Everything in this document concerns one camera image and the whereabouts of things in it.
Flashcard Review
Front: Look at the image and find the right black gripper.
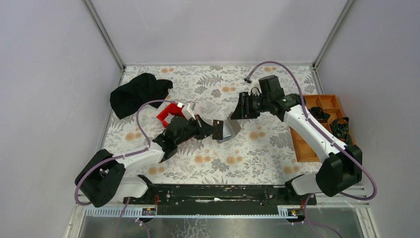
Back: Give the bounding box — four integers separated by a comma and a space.
230, 92, 270, 120

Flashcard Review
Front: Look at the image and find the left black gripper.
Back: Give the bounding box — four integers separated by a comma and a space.
175, 115, 217, 147

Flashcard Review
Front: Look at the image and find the grey card holder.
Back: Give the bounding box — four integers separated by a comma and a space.
218, 112, 241, 143

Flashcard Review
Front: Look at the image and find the red plastic bin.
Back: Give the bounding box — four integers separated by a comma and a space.
156, 103, 185, 128

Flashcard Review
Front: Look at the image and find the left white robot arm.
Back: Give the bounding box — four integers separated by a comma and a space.
74, 115, 217, 207

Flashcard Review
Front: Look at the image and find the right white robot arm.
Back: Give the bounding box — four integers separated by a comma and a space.
230, 75, 362, 204

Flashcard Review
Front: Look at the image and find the floral table mat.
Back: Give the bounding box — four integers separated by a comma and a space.
122, 65, 344, 184

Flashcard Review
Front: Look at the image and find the black cloth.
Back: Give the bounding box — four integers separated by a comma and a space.
110, 73, 173, 119

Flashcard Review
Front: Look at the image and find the wooden compartment tray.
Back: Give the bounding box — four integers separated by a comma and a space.
290, 95, 345, 163

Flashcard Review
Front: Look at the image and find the unrolled dark tie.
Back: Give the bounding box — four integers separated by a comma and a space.
329, 117, 353, 146

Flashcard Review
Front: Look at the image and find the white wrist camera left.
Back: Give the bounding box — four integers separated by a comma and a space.
177, 101, 196, 120

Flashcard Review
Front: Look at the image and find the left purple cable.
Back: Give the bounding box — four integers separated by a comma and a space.
74, 100, 184, 207

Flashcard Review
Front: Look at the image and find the purple cable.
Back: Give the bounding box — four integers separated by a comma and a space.
244, 61, 378, 238
74, 100, 184, 207

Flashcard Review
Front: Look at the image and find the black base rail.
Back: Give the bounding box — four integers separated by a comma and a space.
124, 184, 317, 216

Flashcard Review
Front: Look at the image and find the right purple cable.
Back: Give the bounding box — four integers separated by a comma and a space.
244, 61, 378, 238

